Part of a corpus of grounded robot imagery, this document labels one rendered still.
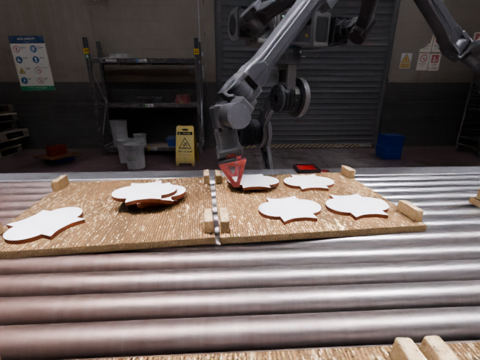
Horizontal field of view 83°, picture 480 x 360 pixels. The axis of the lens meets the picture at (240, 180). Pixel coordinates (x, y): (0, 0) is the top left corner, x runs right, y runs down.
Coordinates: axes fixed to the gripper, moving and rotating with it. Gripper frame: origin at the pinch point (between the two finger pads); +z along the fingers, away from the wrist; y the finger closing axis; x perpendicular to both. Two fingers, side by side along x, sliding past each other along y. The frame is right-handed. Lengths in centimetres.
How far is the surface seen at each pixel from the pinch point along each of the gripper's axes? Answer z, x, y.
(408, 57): -15, 370, -441
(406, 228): 8.7, 30.5, 25.2
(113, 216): -2.5, -27.1, 14.7
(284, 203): 3.1, 9.5, 13.9
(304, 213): 3.7, 12.1, 19.7
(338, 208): 5.1, 20.0, 18.1
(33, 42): -156, -282, -493
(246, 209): 2.5, 0.7, 14.4
